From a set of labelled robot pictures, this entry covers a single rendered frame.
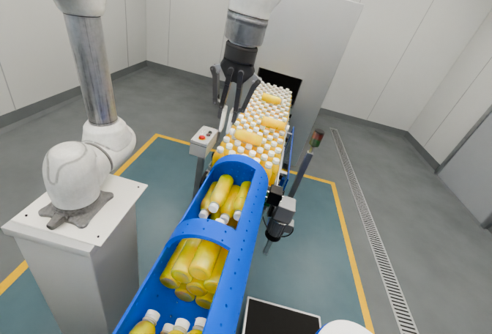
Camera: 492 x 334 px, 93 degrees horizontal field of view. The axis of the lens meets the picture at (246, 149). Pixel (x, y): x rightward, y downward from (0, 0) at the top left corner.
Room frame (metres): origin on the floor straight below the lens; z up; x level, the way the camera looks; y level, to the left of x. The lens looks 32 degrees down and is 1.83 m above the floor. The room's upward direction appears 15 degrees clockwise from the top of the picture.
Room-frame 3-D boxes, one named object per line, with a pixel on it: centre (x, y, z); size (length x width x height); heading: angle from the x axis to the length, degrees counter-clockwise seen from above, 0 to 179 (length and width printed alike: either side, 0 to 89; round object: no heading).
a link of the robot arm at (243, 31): (0.58, 0.07, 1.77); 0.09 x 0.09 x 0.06
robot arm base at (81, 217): (0.56, 0.58, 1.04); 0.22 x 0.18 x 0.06; 179
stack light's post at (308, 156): (1.32, -0.40, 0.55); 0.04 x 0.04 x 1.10; 85
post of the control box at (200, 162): (1.20, 0.26, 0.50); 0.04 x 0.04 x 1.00; 85
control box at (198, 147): (1.20, 0.26, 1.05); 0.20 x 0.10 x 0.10; 175
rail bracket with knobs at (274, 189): (1.00, -0.22, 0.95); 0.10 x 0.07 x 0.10; 85
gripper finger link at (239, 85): (0.58, 0.06, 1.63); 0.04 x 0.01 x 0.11; 178
